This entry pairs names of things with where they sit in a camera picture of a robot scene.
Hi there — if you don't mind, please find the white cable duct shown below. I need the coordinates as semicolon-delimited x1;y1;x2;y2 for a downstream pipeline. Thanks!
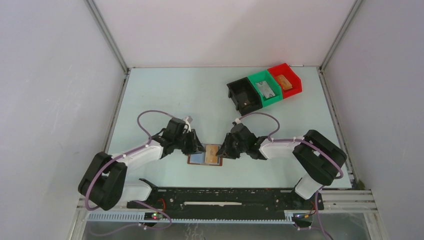
87;211;300;224

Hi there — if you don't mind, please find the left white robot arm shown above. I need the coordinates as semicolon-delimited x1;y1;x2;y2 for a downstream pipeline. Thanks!
77;117;206;211

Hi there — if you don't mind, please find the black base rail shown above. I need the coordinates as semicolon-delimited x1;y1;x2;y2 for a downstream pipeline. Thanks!
145;187;324;220

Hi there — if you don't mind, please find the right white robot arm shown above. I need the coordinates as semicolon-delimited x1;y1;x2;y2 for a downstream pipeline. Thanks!
216;123;347;209

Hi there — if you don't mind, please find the silver card in green bin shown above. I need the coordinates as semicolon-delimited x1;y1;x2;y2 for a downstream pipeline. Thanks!
255;80;275;99

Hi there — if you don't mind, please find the dark card in black bin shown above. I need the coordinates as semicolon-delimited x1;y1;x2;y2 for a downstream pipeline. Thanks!
237;92;252;108

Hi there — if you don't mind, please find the black plastic bin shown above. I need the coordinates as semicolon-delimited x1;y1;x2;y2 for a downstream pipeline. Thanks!
226;77;263;116

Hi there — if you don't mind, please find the brown leather card holder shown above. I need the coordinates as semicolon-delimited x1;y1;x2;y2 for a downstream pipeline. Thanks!
187;144;223;167

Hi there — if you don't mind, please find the red plastic bin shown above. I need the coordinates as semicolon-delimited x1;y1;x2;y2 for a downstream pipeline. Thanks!
267;63;303;99

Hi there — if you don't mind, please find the green plastic bin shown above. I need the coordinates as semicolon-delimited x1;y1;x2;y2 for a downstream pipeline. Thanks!
247;70;283;108

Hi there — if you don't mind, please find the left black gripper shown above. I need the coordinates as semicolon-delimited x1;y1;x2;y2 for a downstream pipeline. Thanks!
173;129;206;156

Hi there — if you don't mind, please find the gold VIP credit card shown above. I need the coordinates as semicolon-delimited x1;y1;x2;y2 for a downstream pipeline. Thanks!
204;144;221;165

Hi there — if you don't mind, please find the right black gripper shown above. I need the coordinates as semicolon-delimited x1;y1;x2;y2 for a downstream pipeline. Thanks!
215;132;248;160

